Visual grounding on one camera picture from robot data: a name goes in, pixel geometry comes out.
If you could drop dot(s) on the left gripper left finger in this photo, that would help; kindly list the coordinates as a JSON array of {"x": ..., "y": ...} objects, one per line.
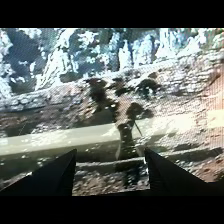
[{"x": 55, "y": 178}]

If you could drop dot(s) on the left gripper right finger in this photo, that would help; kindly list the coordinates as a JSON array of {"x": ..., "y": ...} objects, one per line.
[{"x": 168, "y": 176}]

